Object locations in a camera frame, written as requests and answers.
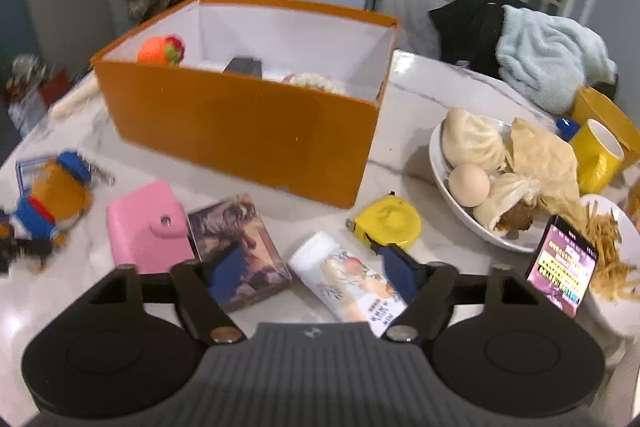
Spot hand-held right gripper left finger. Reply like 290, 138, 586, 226
90, 244, 248, 345

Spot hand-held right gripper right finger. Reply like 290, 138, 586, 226
382, 244, 543, 340

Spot dark illustrated card box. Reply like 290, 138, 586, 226
187, 193, 293, 313

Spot yellow tape measure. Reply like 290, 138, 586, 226
346, 193, 422, 253

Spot white hand cream tube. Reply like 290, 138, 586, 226
289, 231, 408, 338

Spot pink wallet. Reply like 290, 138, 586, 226
105, 180, 197, 275

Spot orange cardboard box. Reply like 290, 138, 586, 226
90, 0, 401, 209

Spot silver key rings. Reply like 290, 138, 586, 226
82, 162, 116, 185

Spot brown bear plush blue outfit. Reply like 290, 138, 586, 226
0, 151, 96, 275

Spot dark grey gift box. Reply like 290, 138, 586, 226
223, 56, 263, 78

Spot crochet bunny plush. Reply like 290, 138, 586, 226
281, 73, 348, 96

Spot orange and red crochet fruit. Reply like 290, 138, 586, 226
137, 34, 187, 66

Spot white food bowl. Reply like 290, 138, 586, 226
429, 114, 556, 254

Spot boiled egg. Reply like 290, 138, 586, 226
447, 163, 491, 208

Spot torn steamed bun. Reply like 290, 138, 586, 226
472, 173, 543, 232

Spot whole steamed bun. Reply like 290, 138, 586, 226
442, 107, 511, 172

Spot black smartphone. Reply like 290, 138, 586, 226
525, 214, 599, 319

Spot folded flatbread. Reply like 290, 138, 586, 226
507, 118, 583, 218

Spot white plate of fries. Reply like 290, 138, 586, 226
577, 193, 640, 338

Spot small blue object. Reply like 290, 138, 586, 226
556, 117, 581, 140

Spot yellow mug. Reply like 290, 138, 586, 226
569, 118, 626, 195

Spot plastic bag of food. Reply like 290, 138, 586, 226
622, 179, 640, 228

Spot black jacket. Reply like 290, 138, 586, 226
428, 0, 531, 75

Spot yellow bowl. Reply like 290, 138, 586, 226
570, 86, 640, 168

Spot light blue fleece garment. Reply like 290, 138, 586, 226
496, 4, 619, 115

